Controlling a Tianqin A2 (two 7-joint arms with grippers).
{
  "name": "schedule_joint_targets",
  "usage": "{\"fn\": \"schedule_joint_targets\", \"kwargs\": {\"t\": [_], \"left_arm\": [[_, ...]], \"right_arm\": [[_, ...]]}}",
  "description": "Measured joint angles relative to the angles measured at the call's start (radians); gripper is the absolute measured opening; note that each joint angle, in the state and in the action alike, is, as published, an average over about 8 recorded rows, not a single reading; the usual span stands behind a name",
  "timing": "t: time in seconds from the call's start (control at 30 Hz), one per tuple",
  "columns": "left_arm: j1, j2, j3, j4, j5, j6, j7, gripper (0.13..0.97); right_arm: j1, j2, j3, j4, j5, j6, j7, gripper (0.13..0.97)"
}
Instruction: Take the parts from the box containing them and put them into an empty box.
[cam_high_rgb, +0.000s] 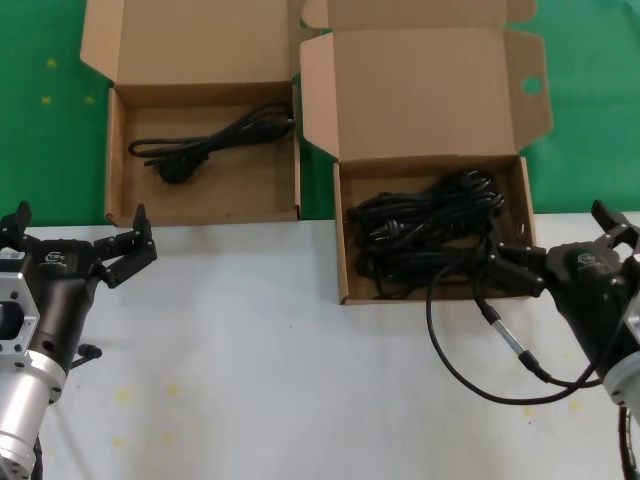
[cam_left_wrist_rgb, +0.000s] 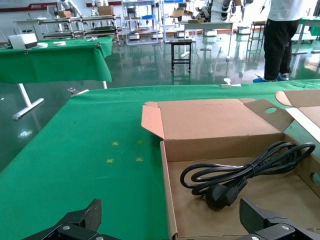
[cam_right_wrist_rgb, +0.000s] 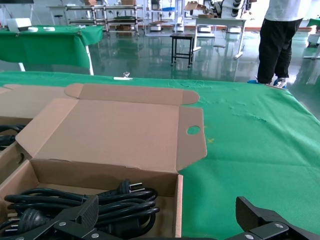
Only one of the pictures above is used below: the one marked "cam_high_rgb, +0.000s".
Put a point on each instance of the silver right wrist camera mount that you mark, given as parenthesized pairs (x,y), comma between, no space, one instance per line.
(636,300)

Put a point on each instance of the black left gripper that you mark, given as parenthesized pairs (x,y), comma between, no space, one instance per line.
(65,285)

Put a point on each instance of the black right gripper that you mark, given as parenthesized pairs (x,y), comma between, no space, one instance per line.
(585,290)

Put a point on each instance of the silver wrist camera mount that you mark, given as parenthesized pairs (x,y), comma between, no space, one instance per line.
(25,295)
(636,300)

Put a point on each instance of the green tablecloth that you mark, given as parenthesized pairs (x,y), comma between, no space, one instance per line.
(50,140)

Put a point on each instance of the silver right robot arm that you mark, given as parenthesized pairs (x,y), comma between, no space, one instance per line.
(625,385)

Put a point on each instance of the open brown cardboard box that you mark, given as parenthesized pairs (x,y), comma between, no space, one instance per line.
(200,40)
(425,75)

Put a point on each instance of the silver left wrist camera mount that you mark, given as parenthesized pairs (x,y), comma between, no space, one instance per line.
(25,295)

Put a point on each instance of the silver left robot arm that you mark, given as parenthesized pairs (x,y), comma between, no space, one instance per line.
(22,410)

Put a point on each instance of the white table cloth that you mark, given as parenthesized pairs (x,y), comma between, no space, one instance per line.
(250,350)

